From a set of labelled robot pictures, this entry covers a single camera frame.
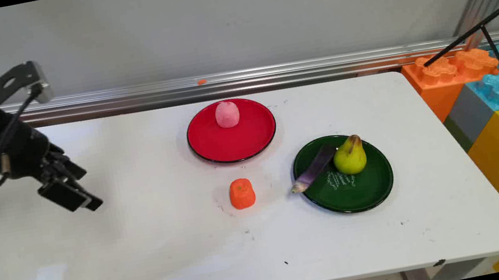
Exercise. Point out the horizontal aluminium rail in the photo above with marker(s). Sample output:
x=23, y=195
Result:
x=230, y=84

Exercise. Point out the orange toy fruit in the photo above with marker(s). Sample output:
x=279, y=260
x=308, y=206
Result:
x=242, y=194

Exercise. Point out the large orange toy block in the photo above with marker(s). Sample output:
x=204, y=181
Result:
x=440, y=85

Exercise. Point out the black tripod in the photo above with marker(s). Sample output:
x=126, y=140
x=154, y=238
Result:
x=488, y=21

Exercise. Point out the pink toy peach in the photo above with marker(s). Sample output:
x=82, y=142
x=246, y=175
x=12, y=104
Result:
x=227, y=114

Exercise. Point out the yellow-green toy pear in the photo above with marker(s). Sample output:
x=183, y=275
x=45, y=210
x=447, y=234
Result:
x=350, y=159

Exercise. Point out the large grey toy block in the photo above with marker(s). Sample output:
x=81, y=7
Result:
x=471, y=115

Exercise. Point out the black table edge clip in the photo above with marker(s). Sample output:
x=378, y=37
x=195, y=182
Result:
x=439, y=262

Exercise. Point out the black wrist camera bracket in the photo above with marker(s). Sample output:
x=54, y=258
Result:
x=12, y=83

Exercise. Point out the small orange scrap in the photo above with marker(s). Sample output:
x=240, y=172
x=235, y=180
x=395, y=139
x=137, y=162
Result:
x=202, y=82

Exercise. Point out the dark green plate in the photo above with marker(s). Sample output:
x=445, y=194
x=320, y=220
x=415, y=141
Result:
x=359, y=190

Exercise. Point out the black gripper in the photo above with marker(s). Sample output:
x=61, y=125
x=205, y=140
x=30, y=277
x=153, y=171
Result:
x=20, y=148

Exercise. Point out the red plate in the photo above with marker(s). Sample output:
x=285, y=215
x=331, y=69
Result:
x=234, y=140

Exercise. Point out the purple toy eggplant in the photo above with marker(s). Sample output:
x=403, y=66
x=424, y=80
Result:
x=314, y=169

